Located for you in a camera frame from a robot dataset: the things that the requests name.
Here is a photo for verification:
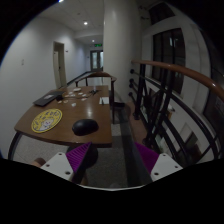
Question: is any wooden table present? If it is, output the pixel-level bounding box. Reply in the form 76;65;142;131
8;86;112;160

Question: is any doorway in left wall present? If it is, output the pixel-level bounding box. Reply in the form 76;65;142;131
53;42;67;88

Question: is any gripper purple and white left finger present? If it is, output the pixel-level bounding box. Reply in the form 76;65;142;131
41;142;92;181

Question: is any white notepad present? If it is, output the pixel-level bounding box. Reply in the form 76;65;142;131
99;97;109;105

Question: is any dark window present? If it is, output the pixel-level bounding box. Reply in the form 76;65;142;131
152;28;186;94

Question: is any black computer mouse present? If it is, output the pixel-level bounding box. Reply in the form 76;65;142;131
72;119;99;136

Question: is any dark closed laptop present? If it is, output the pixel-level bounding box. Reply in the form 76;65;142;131
33;91;63;107

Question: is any black cable on table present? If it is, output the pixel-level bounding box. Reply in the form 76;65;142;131
87;88;101;97

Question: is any glass double door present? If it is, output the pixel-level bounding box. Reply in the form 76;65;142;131
90;50;103;71

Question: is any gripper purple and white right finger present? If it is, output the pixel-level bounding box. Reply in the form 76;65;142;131
135;143;182;181

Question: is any wooden stair handrail with balusters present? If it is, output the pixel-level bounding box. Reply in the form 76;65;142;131
129;60;224;164

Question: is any wooden chair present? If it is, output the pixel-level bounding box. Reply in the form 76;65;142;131
75;71;117;122

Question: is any yellow round mouse pad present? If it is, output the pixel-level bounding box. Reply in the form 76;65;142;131
31;109;63;133

